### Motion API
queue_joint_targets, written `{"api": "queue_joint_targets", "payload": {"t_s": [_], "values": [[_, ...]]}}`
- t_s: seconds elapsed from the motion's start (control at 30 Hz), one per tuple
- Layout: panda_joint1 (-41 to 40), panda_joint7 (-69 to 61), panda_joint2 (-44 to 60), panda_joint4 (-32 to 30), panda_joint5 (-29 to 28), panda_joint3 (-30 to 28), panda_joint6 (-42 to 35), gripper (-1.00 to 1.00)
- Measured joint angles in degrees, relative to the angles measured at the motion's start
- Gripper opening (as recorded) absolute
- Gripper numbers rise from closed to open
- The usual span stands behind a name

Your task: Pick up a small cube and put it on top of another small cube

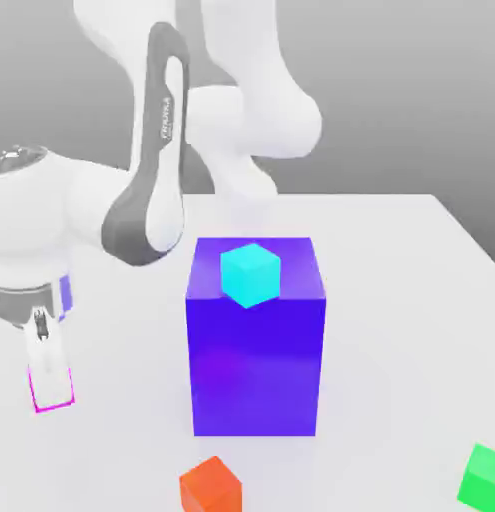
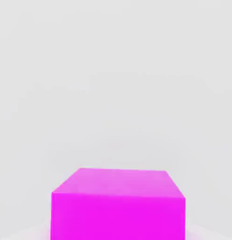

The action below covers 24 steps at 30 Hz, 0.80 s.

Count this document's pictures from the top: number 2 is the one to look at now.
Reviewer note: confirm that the small magenta cube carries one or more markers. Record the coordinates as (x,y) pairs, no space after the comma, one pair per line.
(117,211)

